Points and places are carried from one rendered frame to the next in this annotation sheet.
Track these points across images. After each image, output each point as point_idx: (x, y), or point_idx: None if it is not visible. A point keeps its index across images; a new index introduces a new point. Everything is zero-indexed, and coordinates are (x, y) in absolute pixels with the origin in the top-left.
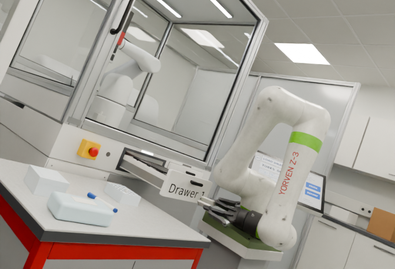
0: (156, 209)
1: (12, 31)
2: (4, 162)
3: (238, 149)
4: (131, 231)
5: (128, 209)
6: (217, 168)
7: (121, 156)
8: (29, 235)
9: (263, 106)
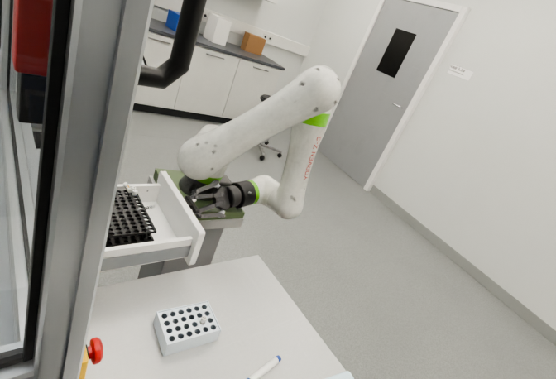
0: (189, 280)
1: None
2: None
3: (251, 145)
4: (324, 352)
5: (239, 333)
6: (202, 166)
7: None
8: None
9: (324, 110)
